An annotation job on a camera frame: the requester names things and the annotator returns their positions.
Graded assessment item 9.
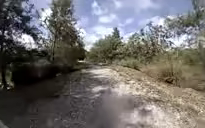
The brown dirt track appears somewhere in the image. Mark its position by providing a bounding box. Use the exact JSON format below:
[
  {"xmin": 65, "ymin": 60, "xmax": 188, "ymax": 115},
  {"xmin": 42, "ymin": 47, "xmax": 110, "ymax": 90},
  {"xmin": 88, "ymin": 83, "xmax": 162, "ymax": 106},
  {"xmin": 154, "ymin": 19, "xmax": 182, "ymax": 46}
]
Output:
[{"xmin": 0, "ymin": 63, "xmax": 205, "ymax": 128}]

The row of trees and bushes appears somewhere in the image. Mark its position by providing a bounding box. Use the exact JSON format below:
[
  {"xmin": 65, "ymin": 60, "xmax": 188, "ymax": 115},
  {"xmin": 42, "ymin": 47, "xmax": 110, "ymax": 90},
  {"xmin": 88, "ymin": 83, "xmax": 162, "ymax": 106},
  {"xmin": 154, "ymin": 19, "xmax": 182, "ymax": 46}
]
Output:
[
  {"xmin": 9, "ymin": 0, "xmax": 88, "ymax": 84},
  {"xmin": 86, "ymin": 0, "xmax": 205, "ymax": 69}
]

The dry grass verge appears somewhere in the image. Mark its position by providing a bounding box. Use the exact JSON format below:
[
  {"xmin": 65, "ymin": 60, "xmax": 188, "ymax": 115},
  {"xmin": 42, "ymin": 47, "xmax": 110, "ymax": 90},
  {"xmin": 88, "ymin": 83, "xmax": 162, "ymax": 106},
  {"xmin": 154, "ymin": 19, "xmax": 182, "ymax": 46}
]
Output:
[{"xmin": 113, "ymin": 49, "xmax": 205, "ymax": 99}]

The tree with dark trunk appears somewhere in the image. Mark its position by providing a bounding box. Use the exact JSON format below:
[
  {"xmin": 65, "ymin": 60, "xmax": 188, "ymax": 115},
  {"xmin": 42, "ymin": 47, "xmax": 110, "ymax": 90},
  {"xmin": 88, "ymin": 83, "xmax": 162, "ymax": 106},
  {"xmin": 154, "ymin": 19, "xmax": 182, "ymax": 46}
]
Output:
[{"xmin": 0, "ymin": 0, "xmax": 34, "ymax": 91}]

